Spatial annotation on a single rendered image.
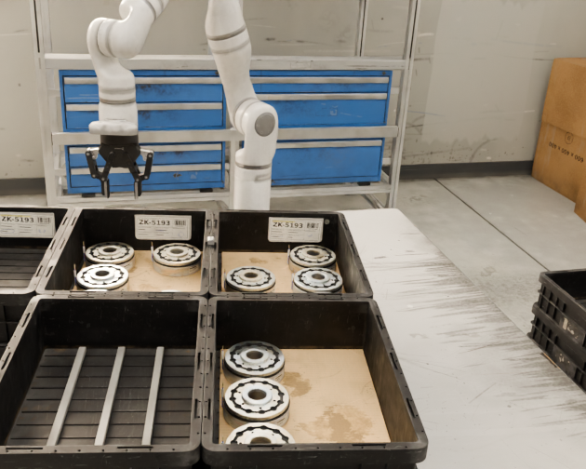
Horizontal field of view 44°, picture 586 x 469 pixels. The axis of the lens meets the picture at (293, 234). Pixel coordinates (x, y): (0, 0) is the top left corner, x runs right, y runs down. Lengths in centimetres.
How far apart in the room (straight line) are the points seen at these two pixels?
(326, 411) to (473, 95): 376
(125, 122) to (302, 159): 215
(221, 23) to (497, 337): 93
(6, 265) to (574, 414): 120
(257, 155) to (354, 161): 188
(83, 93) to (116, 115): 184
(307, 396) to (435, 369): 42
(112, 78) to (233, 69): 36
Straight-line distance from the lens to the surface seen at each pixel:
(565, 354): 227
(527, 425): 147
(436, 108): 469
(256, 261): 164
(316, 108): 347
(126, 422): 117
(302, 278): 150
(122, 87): 145
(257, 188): 180
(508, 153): 505
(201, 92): 333
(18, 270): 164
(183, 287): 152
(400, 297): 181
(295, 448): 97
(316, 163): 355
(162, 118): 334
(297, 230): 166
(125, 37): 142
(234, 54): 168
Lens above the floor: 156
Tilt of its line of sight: 24 degrees down
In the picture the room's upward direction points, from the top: 4 degrees clockwise
